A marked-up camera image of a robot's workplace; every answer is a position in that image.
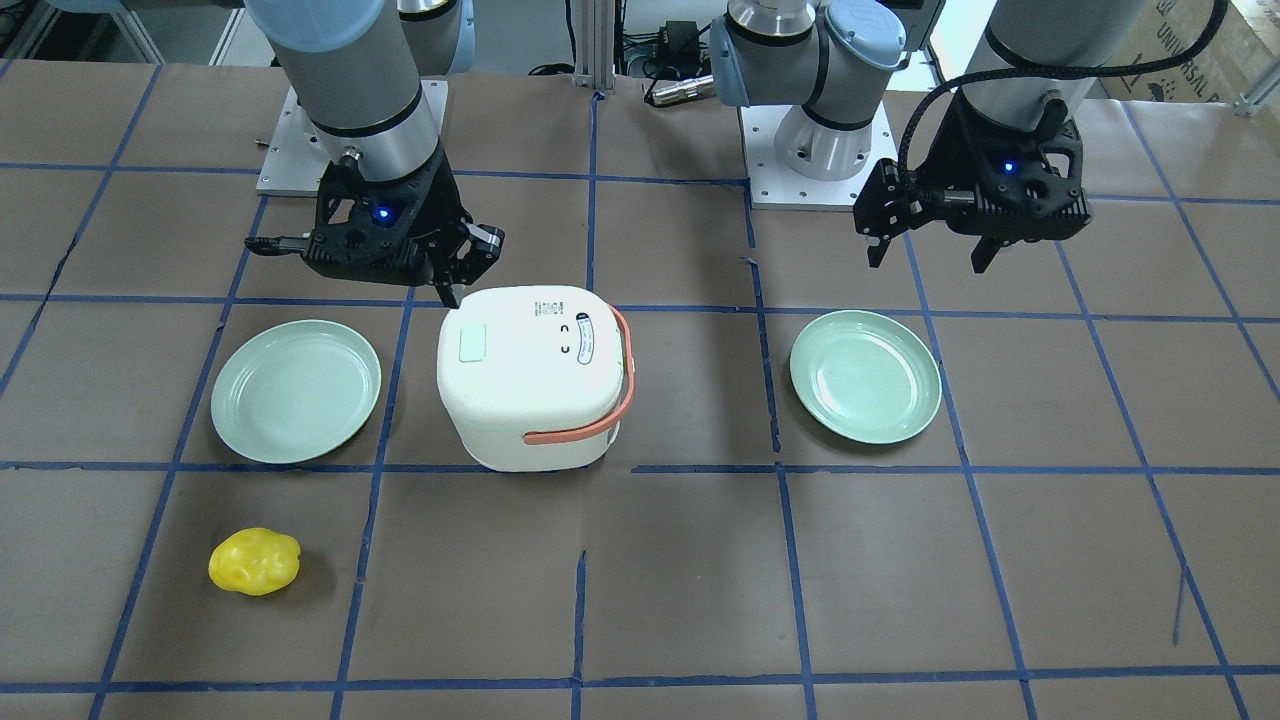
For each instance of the green plate near left arm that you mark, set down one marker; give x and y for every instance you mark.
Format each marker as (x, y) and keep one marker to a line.
(866, 377)

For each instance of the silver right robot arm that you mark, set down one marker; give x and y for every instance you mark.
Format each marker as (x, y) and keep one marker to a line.
(356, 67)

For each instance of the white rice cooker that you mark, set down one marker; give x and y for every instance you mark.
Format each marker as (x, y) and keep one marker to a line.
(536, 378)

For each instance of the aluminium frame post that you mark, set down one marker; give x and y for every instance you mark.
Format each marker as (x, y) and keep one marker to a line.
(595, 26)

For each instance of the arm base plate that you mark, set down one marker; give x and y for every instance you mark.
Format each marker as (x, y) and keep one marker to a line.
(795, 163)
(299, 152)

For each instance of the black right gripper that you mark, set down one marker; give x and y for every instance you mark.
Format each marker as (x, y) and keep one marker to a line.
(437, 203)

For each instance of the green plate near right arm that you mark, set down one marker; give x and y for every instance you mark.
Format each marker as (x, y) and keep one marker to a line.
(295, 391)

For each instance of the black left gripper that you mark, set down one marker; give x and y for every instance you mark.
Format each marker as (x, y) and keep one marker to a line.
(941, 160)

